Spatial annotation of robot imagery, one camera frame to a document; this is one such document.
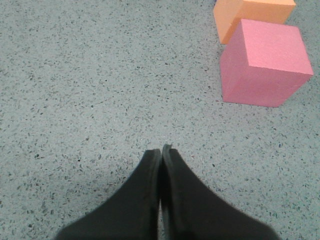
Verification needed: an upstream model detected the pink foam cube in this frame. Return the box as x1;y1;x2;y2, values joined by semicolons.
220;19;314;107

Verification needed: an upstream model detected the orange foam cube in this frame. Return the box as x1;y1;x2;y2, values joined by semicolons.
212;0;296;45

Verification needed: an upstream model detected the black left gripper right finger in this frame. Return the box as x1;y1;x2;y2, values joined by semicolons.
161;145;279;240

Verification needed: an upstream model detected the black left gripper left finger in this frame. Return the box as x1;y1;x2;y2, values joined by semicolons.
56;149;161;240

